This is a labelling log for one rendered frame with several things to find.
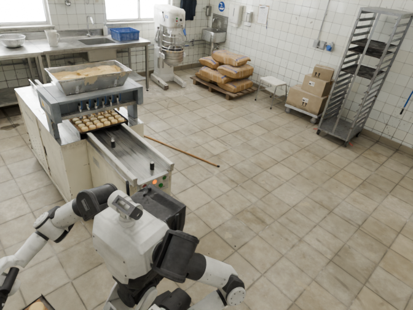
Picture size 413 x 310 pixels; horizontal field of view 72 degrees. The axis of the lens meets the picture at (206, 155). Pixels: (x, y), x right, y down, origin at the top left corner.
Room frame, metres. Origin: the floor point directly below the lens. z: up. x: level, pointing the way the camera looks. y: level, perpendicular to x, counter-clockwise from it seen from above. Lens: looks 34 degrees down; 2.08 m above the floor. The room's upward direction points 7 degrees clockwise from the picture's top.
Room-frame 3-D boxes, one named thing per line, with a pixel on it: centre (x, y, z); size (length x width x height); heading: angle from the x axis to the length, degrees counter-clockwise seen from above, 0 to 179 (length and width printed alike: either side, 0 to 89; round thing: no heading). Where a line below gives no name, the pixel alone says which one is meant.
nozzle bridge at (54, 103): (2.12, 0.96, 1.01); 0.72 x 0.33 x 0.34; 136
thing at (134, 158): (1.77, 0.60, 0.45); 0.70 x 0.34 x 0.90; 46
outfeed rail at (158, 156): (2.30, 0.94, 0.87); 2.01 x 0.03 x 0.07; 46
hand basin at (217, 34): (6.54, 0.11, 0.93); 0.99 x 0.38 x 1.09; 46
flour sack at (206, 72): (5.52, -0.03, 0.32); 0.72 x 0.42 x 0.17; 51
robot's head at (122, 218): (0.70, 0.26, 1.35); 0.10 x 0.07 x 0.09; 57
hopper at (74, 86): (2.12, 0.96, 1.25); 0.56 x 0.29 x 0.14; 136
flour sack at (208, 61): (5.87, 0.00, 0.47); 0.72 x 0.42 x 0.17; 137
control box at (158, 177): (1.51, 0.34, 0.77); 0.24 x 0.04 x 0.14; 136
